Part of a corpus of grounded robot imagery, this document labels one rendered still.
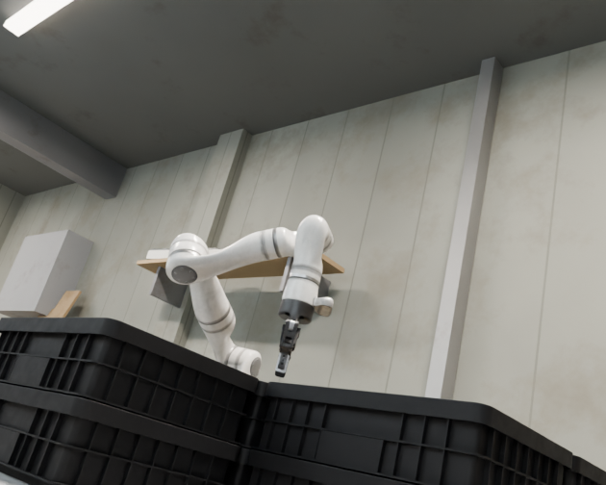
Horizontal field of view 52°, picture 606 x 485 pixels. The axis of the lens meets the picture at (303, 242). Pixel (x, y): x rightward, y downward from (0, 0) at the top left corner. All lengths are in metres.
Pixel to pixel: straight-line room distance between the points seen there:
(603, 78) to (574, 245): 1.00
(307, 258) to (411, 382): 2.13
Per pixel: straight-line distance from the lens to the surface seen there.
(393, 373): 3.49
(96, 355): 0.91
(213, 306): 1.58
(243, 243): 1.43
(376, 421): 0.91
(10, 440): 1.03
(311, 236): 1.37
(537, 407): 3.10
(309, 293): 1.34
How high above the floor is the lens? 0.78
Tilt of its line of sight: 21 degrees up
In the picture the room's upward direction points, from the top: 15 degrees clockwise
